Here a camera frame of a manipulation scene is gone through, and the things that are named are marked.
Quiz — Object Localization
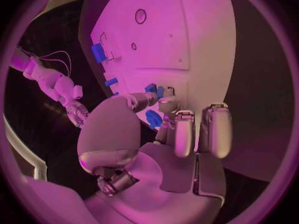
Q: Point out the blue block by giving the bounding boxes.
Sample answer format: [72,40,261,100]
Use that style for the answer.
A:
[90,43,111,63]

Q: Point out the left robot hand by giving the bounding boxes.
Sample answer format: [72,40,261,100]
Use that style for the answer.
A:
[76,93,234,224]

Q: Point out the blue gear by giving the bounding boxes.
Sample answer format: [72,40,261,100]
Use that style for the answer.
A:
[145,110,163,130]

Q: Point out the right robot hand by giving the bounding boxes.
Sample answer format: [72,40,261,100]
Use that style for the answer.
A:
[65,102,90,129]

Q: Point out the white cable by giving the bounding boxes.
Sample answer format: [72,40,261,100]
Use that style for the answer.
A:
[39,50,72,76]
[41,58,71,75]

